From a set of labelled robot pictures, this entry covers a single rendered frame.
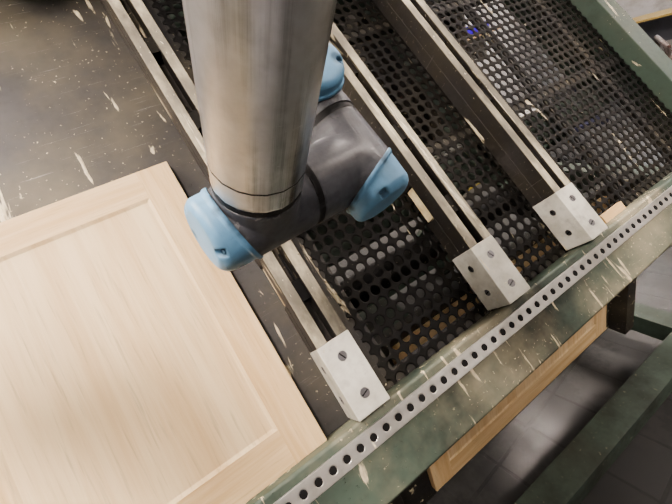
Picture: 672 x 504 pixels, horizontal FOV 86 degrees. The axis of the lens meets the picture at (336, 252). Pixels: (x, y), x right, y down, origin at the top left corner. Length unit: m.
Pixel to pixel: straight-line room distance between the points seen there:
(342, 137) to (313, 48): 0.18
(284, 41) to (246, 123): 0.05
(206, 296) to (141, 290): 0.10
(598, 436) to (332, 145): 1.32
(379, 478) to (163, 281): 0.46
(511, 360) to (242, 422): 0.48
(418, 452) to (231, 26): 0.61
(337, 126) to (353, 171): 0.05
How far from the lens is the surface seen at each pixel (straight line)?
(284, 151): 0.24
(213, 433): 0.64
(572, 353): 1.58
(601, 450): 1.48
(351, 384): 0.59
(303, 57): 0.20
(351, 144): 0.37
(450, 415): 0.68
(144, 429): 0.65
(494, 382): 0.73
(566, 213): 0.93
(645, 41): 1.59
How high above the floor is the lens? 1.39
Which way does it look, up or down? 25 degrees down
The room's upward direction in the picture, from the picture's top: 19 degrees counter-clockwise
